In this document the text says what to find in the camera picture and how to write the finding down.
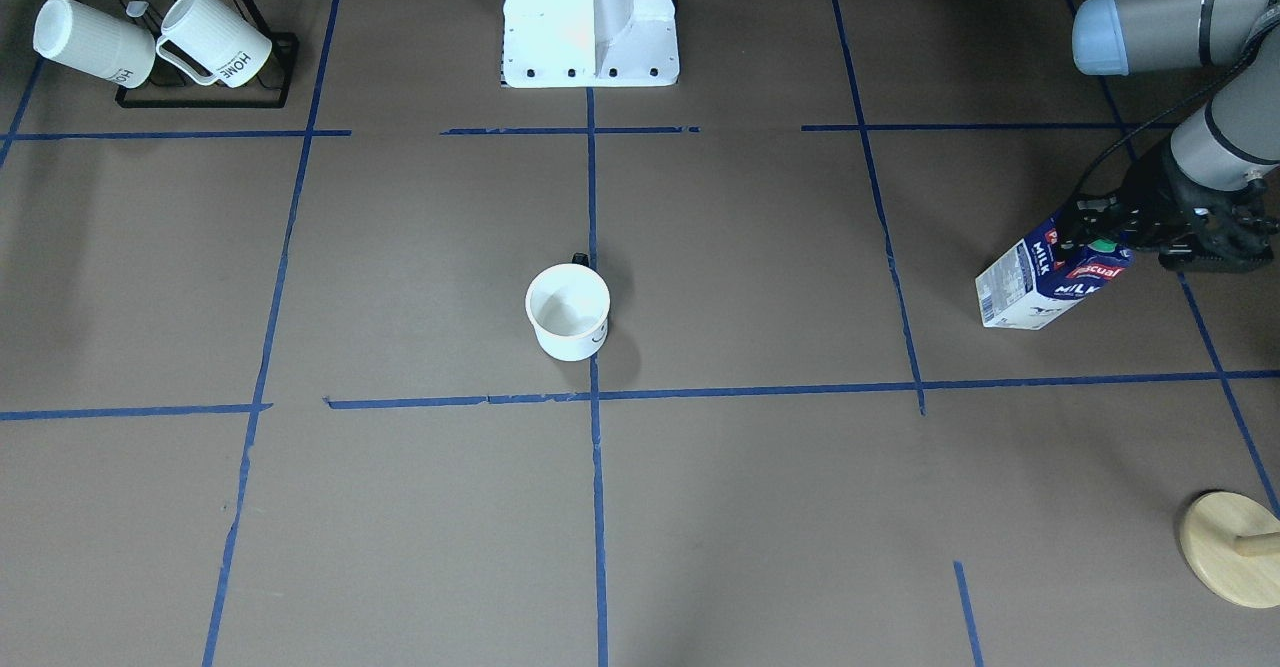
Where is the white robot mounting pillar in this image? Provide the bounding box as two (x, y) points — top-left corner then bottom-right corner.
(500, 0), (681, 90)

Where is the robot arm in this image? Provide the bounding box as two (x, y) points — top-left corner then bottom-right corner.
(1056, 0), (1277, 271)

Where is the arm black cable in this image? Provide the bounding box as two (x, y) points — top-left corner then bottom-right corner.
(1070, 22), (1280, 204)

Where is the white smiley mug black handle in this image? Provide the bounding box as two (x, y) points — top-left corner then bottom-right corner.
(524, 253), (612, 362)

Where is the white ribbed HOME mug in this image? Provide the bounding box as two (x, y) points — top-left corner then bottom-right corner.
(155, 0), (273, 88)

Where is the black wire mug rack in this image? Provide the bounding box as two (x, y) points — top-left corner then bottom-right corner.
(32, 0), (300, 108)

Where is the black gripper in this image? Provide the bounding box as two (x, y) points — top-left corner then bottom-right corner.
(1055, 142), (1276, 271)

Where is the wooden mug tree stand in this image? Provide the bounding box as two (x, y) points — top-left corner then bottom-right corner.
(1178, 492), (1279, 609)

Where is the blue white milk carton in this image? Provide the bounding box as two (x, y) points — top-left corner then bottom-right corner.
(975, 213), (1135, 330)

